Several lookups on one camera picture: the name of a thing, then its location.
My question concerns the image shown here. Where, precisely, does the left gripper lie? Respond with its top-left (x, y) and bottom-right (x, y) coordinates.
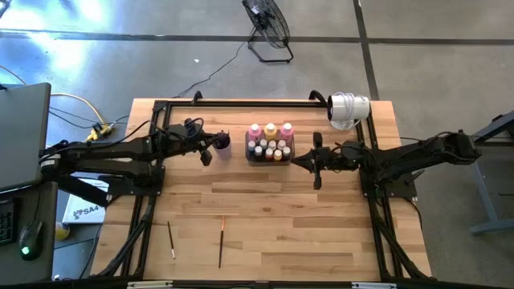
top-left (170, 117), bottom-right (228, 168)

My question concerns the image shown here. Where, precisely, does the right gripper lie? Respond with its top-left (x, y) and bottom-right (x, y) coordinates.
top-left (291, 131), bottom-right (365, 190)

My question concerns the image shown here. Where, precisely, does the large pink paint bottle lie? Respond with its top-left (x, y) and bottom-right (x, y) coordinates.
top-left (247, 123), bottom-right (263, 144)
top-left (279, 122), bottom-right (295, 142)

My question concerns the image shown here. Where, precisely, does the large yellow paint bottle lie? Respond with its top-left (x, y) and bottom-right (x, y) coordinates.
top-left (263, 122), bottom-right (279, 142)

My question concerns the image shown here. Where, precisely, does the orange-handled paintbrush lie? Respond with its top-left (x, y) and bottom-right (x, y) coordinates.
top-left (218, 215), bottom-right (226, 270)

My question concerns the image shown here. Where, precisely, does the thin dark-handled paintbrush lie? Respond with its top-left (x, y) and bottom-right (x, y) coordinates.
top-left (166, 221), bottom-right (177, 261)

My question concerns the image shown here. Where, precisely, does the white cup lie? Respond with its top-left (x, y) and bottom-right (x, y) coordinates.
top-left (212, 134), bottom-right (233, 161)

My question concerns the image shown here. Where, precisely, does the white cylindrical desk fan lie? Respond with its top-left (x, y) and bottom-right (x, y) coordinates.
top-left (326, 91), bottom-right (371, 132)

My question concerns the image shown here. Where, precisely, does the black floor fan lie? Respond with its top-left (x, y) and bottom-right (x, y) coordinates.
top-left (241, 0), bottom-right (295, 64)

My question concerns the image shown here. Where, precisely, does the white printed box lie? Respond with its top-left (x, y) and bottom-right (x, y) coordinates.
top-left (62, 176), bottom-right (108, 225)

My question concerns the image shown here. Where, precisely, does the small yellow object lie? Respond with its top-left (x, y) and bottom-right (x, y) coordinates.
top-left (55, 222), bottom-right (71, 242)

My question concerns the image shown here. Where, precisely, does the grey laptop lid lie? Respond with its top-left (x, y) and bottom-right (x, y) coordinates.
top-left (0, 82), bottom-right (52, 192)

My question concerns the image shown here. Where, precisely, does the black computer mouse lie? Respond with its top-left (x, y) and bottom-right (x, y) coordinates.
top-left (18, 219), bottom-right (44, 261)

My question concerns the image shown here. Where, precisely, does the dark side desk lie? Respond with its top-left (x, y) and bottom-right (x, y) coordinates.
top-left (0, 176), bottom-right (55, 287)

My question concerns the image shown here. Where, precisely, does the black keyboard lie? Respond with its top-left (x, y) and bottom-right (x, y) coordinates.
top-left (0, 200), bottom-right (17, 246)

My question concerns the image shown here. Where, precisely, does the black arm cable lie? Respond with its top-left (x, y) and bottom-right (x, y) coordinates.
top-left (120, 117), bottom-right (206, 141)

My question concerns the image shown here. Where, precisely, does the black floor fan cable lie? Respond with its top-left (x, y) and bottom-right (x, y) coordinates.
top-left (171, 38), bottom-right (252, 100)

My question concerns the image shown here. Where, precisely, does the white fan cord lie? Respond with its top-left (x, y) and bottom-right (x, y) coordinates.
top-left (341, 92), bottom-right (362, 132)

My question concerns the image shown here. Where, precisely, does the yellow cable plug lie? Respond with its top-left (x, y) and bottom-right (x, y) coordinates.
top-left (88, 123), bottom-right (117, 142)

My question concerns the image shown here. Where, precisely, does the yellow extension cable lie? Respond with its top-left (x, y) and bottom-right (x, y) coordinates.
top-left (45, 92), bottom-right (108, 150)

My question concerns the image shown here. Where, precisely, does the grey metal table frame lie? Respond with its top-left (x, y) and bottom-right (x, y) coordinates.
top-left (443, 110), bottom-right (514, 237)

